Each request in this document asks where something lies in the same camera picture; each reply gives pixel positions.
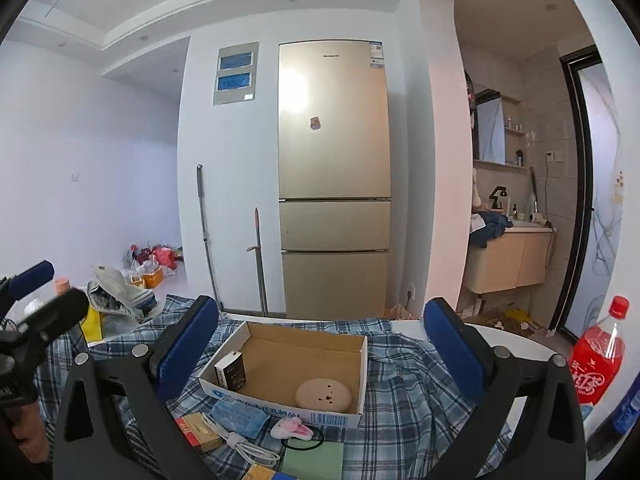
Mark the bathroom mirror cabinet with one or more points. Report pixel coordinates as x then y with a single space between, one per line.
490 127

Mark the pink cup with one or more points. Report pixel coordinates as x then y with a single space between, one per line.
62 287

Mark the yellow plastic bag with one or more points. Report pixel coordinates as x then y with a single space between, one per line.
91 327

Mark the red cigarette pack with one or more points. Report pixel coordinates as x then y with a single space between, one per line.
197 435

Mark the fridge sticker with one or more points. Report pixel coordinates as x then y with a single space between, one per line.
315 123

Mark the small black box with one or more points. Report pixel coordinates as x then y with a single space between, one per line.
231 371

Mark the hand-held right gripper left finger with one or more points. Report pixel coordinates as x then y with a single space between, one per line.
184 352

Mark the yellow blue packet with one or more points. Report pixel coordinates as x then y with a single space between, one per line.
265 472

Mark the round beige case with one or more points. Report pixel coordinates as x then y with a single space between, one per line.
322 396

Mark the blue plaid shirt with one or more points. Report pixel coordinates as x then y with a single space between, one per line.
400 400

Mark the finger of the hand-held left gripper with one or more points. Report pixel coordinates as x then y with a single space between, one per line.
57 312
31 277

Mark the beige vanity cabinet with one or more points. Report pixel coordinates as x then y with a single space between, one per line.
510 260

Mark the gold three-door fridge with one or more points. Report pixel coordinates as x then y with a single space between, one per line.
334 185

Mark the dark bottle blue label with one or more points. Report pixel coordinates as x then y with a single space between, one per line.
612 430

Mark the grey wall electric panel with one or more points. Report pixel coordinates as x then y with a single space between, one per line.
236 72

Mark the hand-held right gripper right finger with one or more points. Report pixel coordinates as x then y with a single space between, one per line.
455 355

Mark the green notepad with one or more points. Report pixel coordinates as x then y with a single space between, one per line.
312 460

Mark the red soda bottle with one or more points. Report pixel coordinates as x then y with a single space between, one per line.
597 355

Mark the cardboard box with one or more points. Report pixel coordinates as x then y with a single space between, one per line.
300 355

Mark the black framed glass door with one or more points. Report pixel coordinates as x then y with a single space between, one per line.
585 200

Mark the hair dryer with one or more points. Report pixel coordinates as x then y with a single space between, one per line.
539 218

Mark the black faucet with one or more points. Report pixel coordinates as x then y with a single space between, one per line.
497 195

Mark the pile of plastic bags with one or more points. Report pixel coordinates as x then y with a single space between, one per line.
155 260

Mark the blue clothes heap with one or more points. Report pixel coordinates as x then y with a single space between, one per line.
487 227

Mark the blue tissue packet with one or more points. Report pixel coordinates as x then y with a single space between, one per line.
240 417

